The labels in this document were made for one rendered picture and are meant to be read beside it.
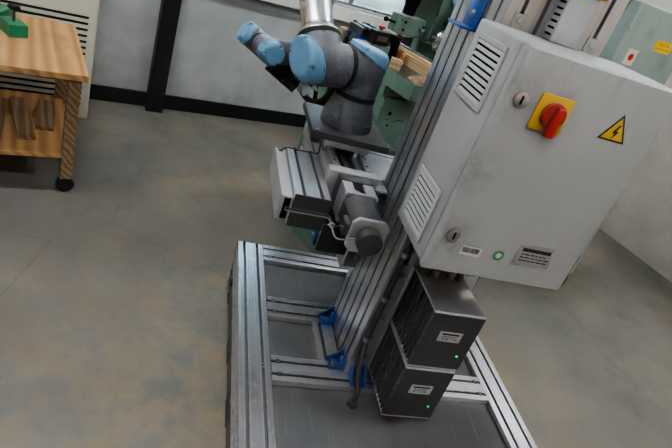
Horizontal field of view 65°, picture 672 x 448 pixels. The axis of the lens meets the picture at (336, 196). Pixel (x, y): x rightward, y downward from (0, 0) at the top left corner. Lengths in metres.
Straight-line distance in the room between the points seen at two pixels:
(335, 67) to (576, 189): 0.64
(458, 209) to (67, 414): 1.14
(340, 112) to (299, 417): 0.80
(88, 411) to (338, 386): 0.67
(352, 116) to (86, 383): 1.05
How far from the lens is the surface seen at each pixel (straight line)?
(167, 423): 1.65
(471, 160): 1.01
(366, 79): 1.44
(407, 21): 2.21
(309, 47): 1.35
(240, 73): 3.49
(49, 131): 2.56
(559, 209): 1.15
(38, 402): 1.68
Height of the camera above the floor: 1.31
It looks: 26 degrees down
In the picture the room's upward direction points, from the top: 20 degrees clockwise
